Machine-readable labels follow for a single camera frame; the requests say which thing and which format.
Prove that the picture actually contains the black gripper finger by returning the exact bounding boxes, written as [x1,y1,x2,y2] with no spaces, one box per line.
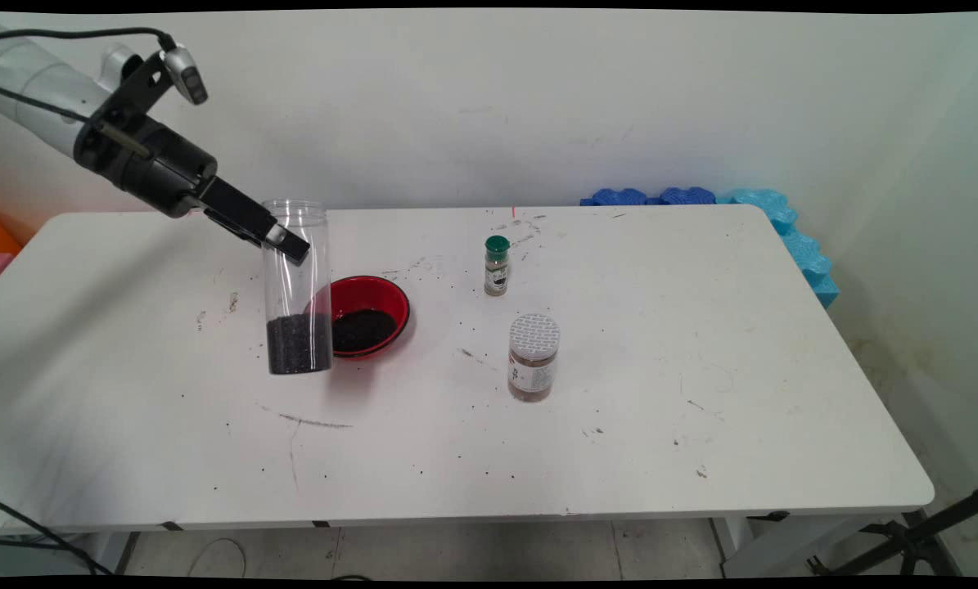
[201,176,312,266]
[205,209,265,248]

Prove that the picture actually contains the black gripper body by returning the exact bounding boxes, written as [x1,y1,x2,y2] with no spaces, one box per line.
[74,110,220,220]

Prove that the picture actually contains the tall clear plastic jar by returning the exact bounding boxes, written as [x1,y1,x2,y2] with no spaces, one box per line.
[261,199,335,376]

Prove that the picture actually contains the black seeds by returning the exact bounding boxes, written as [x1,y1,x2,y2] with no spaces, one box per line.
[266,313,333,375]
[331,308,398,354]

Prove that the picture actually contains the red bowl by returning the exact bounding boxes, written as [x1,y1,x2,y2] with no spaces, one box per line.
[304,275,412,362]

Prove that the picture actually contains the green-capped spice bottle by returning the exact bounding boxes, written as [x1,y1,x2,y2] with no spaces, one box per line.
[483,235,512,298]

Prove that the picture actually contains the white-lidded jar brown contents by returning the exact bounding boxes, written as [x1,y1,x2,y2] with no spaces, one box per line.
[507,312,562,403]

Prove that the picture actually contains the light blue foam strip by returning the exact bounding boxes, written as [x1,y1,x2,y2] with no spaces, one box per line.
[717,188,841,310]

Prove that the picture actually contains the white table leg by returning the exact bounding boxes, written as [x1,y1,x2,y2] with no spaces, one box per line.
[716,515,870,578]

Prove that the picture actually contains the black tripod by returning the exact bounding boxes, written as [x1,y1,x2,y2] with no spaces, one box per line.
[806,484,978,578]

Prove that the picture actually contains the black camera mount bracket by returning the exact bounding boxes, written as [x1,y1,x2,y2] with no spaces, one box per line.
[100,51,174,124]

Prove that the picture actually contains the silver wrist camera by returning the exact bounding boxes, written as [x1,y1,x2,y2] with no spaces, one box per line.
[161,45,210,106]

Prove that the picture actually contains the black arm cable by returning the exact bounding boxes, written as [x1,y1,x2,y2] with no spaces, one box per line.
[0,27,177,52]

